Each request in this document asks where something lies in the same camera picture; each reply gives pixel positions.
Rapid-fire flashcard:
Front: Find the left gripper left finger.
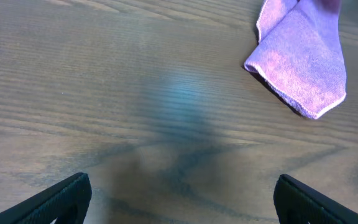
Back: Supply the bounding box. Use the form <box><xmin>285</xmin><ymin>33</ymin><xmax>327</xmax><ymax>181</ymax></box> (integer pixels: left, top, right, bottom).
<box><xmin>0</xmin><ymin>172</ymin><xmax>92</xmax><ymax>224</ymax></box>

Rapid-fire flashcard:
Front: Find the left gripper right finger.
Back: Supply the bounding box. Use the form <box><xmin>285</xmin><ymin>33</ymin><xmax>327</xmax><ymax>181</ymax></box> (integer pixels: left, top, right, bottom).
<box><xmin>273</xmin><ymin>174</ymin><xmax>358</xmax><ymax>224</ymax></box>

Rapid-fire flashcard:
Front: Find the purple cloth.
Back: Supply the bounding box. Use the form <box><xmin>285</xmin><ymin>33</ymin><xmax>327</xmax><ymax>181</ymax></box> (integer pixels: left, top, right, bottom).
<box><xmin>244</xmin><ymin>0</ymin><xmax>347</xmax><ymax>119</ymax></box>

